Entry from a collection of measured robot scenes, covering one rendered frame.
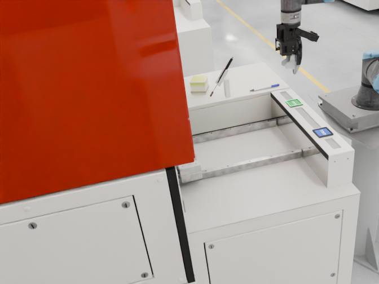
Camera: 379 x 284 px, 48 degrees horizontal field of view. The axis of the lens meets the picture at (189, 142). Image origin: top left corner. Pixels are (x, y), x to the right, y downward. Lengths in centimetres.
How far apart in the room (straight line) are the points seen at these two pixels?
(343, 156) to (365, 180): 63
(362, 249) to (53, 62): 194
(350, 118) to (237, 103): 48
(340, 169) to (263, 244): 38
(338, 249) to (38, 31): 130
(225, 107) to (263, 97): 18
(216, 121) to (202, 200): 50
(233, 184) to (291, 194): 22
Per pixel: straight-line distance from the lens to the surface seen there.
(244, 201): 152
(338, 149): 153
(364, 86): 196
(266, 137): 187
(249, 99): 192
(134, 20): 87
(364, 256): 248
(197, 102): 189
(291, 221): 153
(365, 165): 210
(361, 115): 190
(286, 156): 170
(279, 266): 166
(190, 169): 157
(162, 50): 89
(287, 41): 167
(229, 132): 188
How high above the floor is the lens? 180
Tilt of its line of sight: 31 degrees down
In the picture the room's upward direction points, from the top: 8 degrees counter-clockwise
